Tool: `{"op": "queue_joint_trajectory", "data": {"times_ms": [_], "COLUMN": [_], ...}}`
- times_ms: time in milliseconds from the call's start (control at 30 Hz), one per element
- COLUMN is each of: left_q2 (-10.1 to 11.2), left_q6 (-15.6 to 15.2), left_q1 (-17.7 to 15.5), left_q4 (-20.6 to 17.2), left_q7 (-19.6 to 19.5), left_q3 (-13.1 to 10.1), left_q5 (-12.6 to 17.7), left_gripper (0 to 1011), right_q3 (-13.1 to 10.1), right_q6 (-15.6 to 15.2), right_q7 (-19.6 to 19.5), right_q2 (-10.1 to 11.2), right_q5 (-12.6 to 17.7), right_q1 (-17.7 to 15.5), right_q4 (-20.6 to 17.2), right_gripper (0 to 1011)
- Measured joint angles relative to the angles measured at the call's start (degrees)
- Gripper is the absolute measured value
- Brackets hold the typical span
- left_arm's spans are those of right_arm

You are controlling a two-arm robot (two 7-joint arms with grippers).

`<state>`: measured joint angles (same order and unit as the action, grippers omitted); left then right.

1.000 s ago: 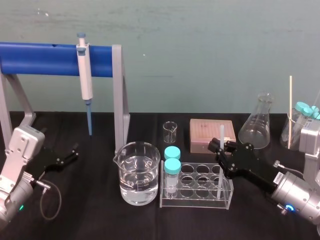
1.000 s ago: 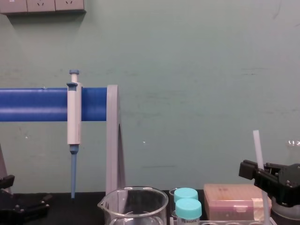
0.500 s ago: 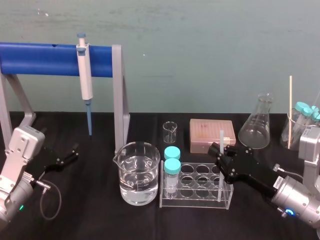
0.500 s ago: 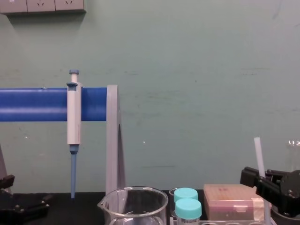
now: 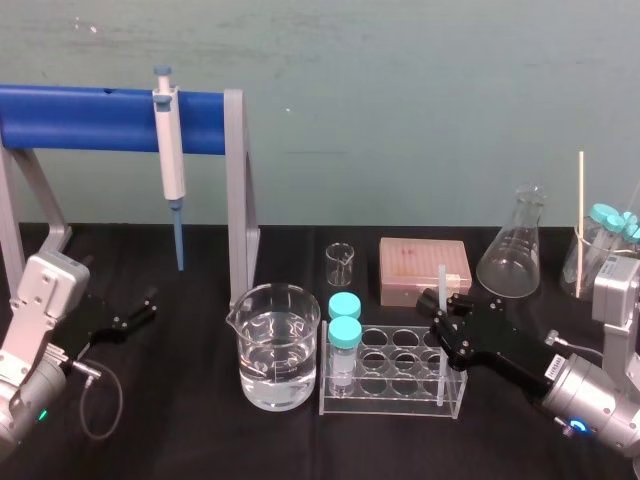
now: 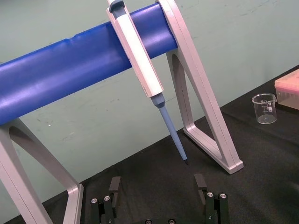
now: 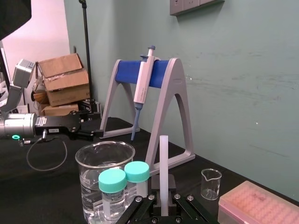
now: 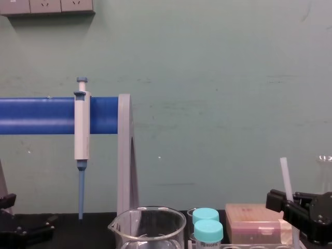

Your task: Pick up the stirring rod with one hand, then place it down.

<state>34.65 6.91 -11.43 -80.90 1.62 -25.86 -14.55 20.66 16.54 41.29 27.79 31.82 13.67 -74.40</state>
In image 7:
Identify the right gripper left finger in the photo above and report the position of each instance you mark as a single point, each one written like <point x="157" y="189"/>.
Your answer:
<point x="140" y="205"/>

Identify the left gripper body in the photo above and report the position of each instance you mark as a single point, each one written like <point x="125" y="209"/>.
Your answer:
<point x="58" y="124"/>

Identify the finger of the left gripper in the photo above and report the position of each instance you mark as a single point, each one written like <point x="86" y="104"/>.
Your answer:
<point x="90" y="135"/>

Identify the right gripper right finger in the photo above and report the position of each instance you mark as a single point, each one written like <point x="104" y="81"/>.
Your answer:
<point x="187" y="205"/>

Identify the small cardboard box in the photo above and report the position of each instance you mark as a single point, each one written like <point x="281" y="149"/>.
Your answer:
<point x="60" y="110"/>

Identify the black equipment stack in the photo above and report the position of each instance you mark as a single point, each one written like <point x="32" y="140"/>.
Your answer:
<point x="91" y="108"/>

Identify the large glass beaker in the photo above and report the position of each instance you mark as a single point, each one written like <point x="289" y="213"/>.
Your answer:
<point x="93" y="163"/>

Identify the small glass beaker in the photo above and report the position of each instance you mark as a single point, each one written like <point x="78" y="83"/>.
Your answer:
<point x="211" y="186"/>

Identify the teal capped clear vial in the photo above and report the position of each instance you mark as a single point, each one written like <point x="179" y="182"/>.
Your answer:
<point x="112" y="184"/>
<point x="137" y="172"/>

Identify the brown ball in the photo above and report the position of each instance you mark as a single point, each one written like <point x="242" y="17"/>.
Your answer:
<point x="40" y="96"/>

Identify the large open cardboard box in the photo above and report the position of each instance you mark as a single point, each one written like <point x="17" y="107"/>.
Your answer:
<point x="65" y="81"/>

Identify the pink pipette tip box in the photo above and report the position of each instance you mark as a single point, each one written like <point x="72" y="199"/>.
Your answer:
<point x="257" y="205"/>

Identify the white and blue pipette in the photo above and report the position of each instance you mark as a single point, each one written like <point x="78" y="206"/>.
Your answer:
<point x="143" y="86"/>

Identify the black stand pole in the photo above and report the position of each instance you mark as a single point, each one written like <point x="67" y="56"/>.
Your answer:
<point x="87" y="46"/>

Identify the grey and blue pipette stand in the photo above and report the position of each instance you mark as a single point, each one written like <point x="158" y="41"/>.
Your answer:
<point x="175" y="105"/>

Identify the black hanging light cover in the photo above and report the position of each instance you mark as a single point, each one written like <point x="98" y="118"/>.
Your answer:
<point x="11" y="16"/>

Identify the grey wall socket panel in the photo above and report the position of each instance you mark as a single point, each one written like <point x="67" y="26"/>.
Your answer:
<point x="194" y="5"/>

